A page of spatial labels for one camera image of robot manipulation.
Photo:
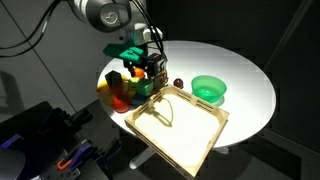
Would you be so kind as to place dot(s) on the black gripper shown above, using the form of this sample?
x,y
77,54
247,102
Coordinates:
x,y
135,64

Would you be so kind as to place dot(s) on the lime green toy block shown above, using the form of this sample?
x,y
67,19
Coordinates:
x,y
133,82

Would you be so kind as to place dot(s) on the yellow toy banana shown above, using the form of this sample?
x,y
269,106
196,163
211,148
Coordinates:
x,y
101,88

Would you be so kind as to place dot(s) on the dark red small ball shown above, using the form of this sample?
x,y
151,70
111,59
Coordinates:
x,y
178,83

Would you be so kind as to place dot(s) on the shallow wooden box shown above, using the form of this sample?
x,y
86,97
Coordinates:
x,y
180,133

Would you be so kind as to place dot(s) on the blue orange black clamp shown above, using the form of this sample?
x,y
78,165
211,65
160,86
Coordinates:
x,y
75,155

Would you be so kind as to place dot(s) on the orange toy ball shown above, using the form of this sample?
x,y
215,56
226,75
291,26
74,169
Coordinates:
x,y
139,72

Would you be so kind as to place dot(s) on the blue toy block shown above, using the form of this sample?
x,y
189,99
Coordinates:
x,y
138,101

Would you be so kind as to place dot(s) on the yellow toy lemon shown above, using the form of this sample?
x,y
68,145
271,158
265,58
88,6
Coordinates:
x,y
108,100

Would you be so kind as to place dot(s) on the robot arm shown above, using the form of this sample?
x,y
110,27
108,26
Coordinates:
x,y
106,15

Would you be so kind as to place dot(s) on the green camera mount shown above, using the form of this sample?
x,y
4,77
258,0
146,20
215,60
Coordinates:
x,y
125,51

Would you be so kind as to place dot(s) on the dark grey toy cube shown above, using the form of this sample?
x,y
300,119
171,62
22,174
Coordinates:
x,y
113,79

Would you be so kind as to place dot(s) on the red toy tomato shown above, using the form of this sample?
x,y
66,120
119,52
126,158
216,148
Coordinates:
x,y
120,104

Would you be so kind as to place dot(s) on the green plastic bowl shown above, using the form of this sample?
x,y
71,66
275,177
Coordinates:
x,y
209,88

